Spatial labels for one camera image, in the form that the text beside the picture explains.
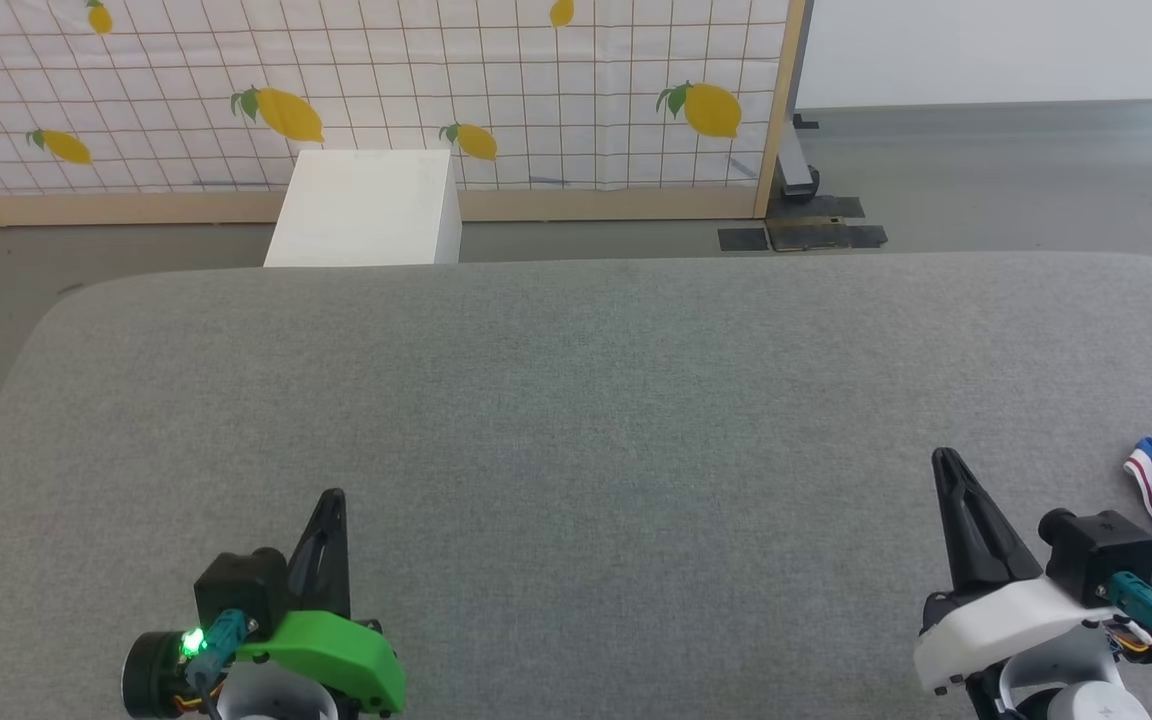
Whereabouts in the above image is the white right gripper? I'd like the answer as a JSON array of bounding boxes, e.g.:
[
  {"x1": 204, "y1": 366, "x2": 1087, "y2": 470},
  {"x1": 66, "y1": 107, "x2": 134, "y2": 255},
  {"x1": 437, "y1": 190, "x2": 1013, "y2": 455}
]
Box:
[{"x1": 912, "y1": 446, "x2": 1152, "y2": 698}]

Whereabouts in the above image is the grey metal partition foot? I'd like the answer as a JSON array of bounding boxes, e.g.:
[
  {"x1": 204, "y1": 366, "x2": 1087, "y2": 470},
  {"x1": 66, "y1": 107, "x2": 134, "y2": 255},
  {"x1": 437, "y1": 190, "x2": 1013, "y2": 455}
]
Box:
[{"x1": 777, "y1": 112, "x2": 823, "y2": 203}]

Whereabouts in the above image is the lemon print partition wooden frame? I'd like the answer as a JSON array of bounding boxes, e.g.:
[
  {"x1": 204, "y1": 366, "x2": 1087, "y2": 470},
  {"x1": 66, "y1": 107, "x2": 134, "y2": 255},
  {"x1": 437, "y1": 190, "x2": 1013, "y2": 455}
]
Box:
[{"x1": 0, "y1": 0, "x2": 814, "y2": 227}]

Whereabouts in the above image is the left arm cable teal plug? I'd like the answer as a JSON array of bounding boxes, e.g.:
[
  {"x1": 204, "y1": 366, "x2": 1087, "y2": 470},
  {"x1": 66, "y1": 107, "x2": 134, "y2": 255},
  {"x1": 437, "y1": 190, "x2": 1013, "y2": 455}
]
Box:
[{"x1": 184, "y1": 609, "x2": 257, "y2": 720}]

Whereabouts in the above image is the large dark floor tape patch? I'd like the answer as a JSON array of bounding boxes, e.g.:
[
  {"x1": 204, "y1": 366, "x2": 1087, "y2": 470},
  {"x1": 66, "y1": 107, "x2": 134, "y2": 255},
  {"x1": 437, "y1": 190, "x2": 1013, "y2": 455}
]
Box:
[{"x1": 764, "y1": 194, "x2": 890, "y2": 253}]

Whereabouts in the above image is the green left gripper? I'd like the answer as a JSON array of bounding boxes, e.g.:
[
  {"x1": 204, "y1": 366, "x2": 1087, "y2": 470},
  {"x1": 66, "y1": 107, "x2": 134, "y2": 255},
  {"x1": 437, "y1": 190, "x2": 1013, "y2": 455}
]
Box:
[{"x1": 120, "y1": 487, "x2": 408, "y2": 720}]

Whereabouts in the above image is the white box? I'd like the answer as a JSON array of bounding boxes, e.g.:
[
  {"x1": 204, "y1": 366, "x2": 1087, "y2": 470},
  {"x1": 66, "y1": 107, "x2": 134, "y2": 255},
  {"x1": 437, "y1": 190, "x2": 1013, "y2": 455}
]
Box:
[{"x1": 263, "y1": 149, "x2": 463, "y2": 269}]

